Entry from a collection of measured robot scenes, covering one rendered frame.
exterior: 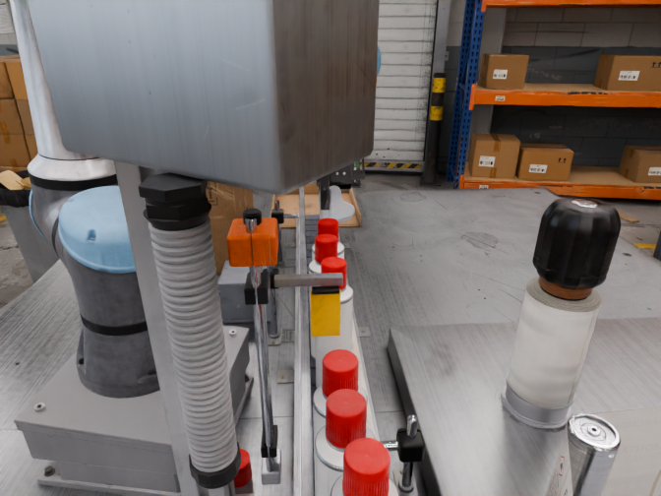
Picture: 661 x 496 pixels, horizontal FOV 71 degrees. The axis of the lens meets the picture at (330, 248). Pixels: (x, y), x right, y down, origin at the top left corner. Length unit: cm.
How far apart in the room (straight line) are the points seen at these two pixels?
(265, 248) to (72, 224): 25
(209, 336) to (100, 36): 16
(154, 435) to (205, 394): 32
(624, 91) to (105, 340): 418
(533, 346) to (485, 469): 16
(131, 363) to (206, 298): 38
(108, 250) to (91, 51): 31
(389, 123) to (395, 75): 45
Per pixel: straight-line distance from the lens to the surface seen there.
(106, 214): 59
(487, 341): 84
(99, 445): 65
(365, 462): 35
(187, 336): 27
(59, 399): 69
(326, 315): 48
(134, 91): 26
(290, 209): 149
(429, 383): 73
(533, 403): 68
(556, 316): 61
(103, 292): 59
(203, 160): 24
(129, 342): 63
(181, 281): 26
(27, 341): 104
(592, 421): 46
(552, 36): 499
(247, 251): 40
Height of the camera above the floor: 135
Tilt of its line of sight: 25 degrees down
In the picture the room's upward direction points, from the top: straight up
